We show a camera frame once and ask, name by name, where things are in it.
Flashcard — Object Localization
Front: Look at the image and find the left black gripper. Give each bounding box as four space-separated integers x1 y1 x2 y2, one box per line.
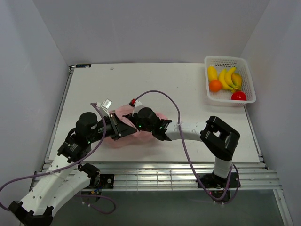
88 113 137 144

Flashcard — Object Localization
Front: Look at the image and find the pink plastic bag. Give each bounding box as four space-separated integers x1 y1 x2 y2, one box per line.
103 104 155 148

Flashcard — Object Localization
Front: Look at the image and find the orange fake orange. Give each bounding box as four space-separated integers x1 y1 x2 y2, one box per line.
208 80 222 93

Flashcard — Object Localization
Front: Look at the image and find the yellow fake banana bunch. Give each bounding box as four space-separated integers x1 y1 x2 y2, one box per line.
218 67 240 93

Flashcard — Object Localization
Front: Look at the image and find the red orange fake fruit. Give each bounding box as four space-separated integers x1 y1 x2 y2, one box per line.
231 91 247 101

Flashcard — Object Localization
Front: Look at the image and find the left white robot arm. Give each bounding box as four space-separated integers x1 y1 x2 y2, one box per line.
8 112 137 226

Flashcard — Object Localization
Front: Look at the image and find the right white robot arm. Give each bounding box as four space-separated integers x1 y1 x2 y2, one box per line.
125 107 240 188

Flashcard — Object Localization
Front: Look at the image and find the yellow green fake mango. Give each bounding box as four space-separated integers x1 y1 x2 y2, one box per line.
231 73 242 90

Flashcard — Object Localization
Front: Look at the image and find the white plastic basket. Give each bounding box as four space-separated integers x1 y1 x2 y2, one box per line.
204 56 256 107

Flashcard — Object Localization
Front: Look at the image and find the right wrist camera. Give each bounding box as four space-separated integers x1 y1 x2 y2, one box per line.
129 99 144 114

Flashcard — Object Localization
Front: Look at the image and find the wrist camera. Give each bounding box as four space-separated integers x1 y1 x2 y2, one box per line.
91 99 112 117
129 99 144 114

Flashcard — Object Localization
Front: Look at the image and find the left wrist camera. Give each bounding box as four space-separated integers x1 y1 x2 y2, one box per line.
91 99 112 117

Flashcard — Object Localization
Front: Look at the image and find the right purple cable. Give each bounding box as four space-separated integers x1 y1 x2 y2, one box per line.
134 90 240 203

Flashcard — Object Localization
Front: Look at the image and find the purple cable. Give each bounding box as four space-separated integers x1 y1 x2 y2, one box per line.
134 90 240 203
0 102 117 215

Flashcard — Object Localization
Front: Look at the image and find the aluminium frame rail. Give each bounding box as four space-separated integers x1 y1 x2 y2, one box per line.
29 162 294 226

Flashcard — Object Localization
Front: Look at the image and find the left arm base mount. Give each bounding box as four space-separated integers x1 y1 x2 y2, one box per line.
75 163 116 209

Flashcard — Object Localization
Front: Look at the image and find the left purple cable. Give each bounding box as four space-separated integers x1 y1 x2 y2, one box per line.
0 102 117 215

